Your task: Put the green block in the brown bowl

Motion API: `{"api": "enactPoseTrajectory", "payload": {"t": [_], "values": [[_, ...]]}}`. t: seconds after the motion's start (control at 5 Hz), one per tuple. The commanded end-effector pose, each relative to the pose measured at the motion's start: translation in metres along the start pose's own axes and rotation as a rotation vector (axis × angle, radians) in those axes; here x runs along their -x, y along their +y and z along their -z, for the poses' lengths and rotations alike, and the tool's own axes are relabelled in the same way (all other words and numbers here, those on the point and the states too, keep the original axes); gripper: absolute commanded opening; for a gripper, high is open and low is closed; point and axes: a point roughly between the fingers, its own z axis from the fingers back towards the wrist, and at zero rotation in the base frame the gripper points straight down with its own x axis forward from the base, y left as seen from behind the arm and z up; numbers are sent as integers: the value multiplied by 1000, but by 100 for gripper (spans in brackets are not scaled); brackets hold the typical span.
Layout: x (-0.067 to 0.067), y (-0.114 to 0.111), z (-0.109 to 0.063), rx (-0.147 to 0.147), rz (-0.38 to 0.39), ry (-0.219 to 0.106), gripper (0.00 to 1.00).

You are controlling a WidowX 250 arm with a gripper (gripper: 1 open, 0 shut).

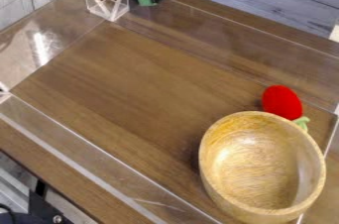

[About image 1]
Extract clear acrylic corner bracket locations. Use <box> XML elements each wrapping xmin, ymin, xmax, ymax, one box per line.
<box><xmin>84</xmin><ymin>0</ymin><xmax>129</xmax><ymax>22</ymax></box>

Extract black clamp with cable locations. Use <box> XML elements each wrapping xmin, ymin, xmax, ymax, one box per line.
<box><xmin>0</xmin><ymin>178</ymin><xmax>74</xmax><ymax>224</ymax></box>

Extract red plush strawberry toy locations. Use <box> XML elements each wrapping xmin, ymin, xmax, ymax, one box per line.
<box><xmin>261</xmin><ymin>85</ymin><xmax>309</xmax><ymax>131</ymax></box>

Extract brown wooden bowl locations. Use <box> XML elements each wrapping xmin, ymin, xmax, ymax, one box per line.
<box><xmin>199</xmin><ymin>111</ymin><xmax>325</xmax><ymax>224</ymax></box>

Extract clear acrylic barrier wall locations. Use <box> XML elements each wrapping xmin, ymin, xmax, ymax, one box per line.
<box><xmin>0</xmin><ymin>0</ymin><xmax>339</xmax><ymax>224</ymax></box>

